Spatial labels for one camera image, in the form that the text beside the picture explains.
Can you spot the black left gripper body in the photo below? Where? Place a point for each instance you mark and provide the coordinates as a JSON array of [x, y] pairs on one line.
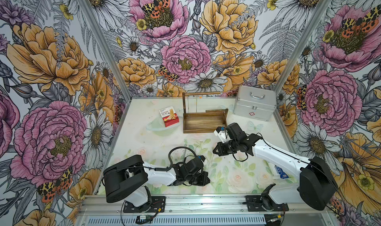
[[198, 179]]

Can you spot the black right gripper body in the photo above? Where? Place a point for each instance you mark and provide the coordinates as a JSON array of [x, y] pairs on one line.
[[228, 148]]

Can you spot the wooden jewelry display stand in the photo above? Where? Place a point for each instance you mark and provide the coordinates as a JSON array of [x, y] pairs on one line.
[[206, 122]]

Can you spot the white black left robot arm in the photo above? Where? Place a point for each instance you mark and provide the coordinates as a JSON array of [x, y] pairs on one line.
[[128, 180]]

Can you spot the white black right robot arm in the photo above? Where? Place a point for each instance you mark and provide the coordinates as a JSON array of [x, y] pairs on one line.
[[315, 183]]

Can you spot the silver metal first-aid case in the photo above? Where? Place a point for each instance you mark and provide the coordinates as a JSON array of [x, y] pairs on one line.
[[255, 103]]

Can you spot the white blue tube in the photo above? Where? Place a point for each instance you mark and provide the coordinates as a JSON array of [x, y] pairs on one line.
[[280, 173]]

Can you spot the red white small box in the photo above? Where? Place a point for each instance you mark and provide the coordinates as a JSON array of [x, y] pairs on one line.
[[169, 116]]

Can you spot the small green circuit board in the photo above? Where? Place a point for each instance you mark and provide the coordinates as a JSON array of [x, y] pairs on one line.
[[141, 219]]

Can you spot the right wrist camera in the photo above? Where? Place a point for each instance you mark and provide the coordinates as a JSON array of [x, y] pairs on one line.
[[221, 133]]

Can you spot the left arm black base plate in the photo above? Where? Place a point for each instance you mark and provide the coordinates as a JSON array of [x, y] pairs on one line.
[[154, 204]]

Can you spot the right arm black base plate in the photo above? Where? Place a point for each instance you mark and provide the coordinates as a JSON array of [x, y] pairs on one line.
[[258, 203]]

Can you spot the aluminium front rail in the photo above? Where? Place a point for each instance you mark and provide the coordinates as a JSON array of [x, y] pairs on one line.
[[202, 210]]

